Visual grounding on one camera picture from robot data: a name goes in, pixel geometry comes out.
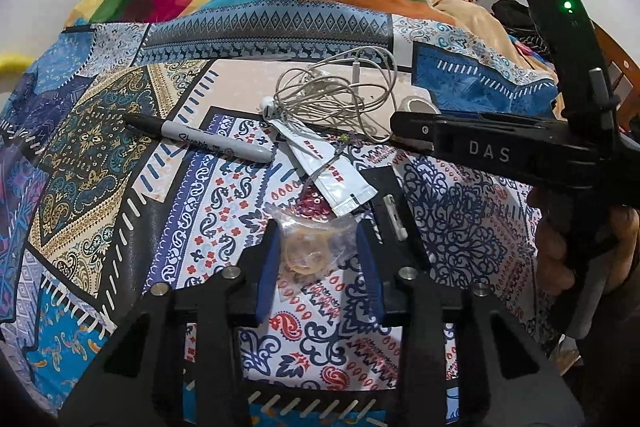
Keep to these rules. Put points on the person's right hand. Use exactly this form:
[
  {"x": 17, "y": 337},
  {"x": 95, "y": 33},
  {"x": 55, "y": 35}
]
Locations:
[{"x": 552, "y": 247}]

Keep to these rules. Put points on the black marker pen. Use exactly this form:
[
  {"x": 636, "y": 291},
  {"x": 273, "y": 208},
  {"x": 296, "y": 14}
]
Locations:
[{"x": 200, "y": 139}]

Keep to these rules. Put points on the yellow curved tube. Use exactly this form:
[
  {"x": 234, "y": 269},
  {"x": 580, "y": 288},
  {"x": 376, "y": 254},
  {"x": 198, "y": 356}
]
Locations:
[{"x": 11, "y": 62}]

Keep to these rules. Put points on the orange cloth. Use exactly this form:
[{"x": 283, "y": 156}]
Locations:
[{"x": 475, "y": 22}]

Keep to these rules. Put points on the white tube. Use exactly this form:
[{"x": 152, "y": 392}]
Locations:
[{"x": 325, "y": 167}]

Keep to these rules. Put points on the black flat box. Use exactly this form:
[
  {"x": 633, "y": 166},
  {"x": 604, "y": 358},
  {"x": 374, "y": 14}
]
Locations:
[{"x": 400, "y": 187}]

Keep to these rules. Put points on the black clothes pile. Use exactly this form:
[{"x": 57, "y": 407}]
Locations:
[{"x": 512, "y": 17}]

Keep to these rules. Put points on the patchwork printed bedsheet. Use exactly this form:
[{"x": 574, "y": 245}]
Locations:
[{"x": 100, "y": 167}]

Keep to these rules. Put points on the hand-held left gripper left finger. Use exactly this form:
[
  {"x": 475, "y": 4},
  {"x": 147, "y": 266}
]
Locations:
[{"x": 265, "y": 279}]

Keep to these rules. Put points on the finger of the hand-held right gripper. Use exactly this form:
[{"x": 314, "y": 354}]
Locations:
[{"x": 412, "y": 129}]

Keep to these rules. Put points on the wooden chair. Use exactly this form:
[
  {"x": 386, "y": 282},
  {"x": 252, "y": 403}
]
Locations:
[{"x": 622, "y": 57}]

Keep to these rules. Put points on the small white plastic stick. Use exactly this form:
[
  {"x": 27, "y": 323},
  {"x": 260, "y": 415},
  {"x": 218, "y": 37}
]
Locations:
[{"x": 394, "y": 217}]

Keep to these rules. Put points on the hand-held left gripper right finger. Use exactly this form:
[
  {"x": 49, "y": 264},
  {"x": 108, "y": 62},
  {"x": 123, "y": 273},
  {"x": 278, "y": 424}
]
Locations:
[{"x": 371, "y": 279}]

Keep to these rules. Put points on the grey tape roll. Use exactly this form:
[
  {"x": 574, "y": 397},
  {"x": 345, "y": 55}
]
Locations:
[{"x": 422, "y": 104}]

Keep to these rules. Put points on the pile of red sequins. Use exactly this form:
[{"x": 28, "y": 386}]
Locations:
[{"x": 312, "y": 206}]

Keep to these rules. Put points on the clear bag of rubber bands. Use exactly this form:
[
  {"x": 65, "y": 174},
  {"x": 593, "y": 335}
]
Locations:
[{"x": 310, "y": 247}]

